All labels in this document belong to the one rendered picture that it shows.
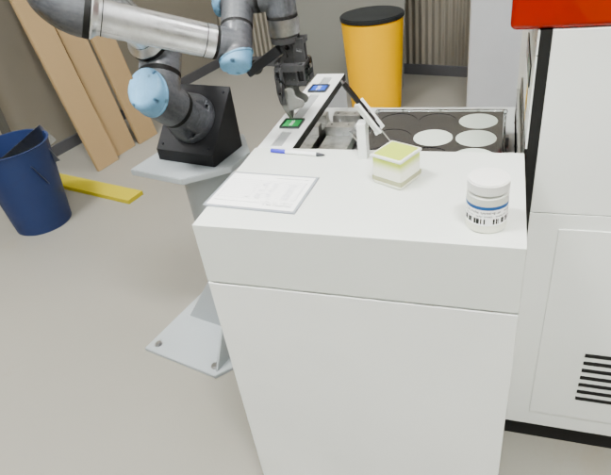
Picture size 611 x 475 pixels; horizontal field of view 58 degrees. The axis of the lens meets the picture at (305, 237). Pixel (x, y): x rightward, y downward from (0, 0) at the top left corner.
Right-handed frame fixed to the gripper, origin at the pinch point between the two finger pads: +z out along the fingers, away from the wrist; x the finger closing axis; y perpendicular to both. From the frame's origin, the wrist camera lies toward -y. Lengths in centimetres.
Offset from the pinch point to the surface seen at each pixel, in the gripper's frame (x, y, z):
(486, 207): -47, 51, -3
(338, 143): 5.3, 11.4, 11.1
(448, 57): 313, 14, 85
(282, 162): -22.6, 5.7, 2.6
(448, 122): 16.0, 39.8, 9.3
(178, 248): 63, -96, 99
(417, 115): 20.3, 30.8, 9.2
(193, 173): -4.0, -31.0, 17.0
